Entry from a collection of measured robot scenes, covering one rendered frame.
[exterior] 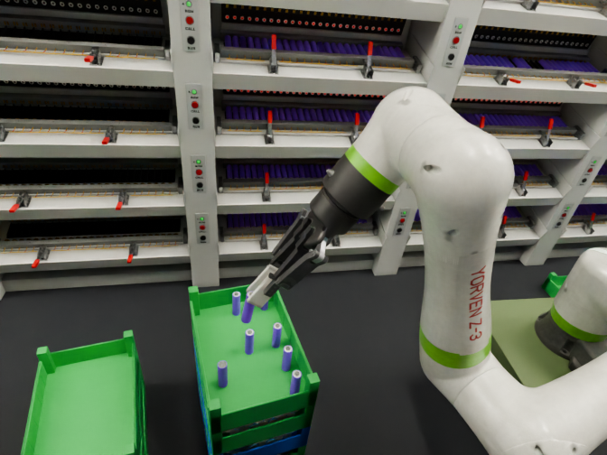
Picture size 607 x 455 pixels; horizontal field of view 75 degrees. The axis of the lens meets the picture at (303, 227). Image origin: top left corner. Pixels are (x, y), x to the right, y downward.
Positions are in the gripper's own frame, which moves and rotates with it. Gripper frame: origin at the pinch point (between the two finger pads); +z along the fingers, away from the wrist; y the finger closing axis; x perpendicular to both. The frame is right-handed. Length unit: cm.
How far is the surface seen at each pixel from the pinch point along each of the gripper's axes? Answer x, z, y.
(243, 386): -10.2, 21.8, -2.9
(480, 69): -43, -59, 66
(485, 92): -48, -55, 62
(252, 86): 10, -15, 58
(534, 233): -120, -34, 69
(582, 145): -97, -67, 66
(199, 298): 0.3, 23.3, 17.7
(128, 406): 2.1, 48.7, 4.9
